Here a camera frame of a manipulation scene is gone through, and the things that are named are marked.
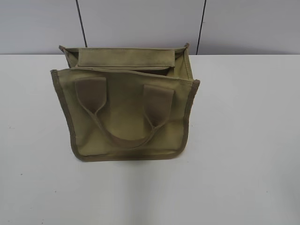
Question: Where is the yellow canvas tote bag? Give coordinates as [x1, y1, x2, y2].
[51, 45, 200, 162]

